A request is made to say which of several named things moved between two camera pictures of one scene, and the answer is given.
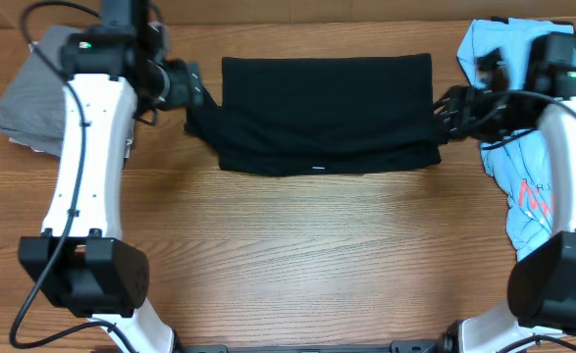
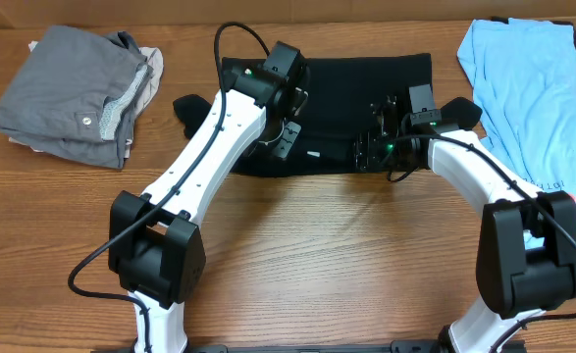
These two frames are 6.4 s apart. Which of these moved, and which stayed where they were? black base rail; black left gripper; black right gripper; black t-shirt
Moved: black right gripper; black left gripper
Stayed: black base rail; black t-shirt
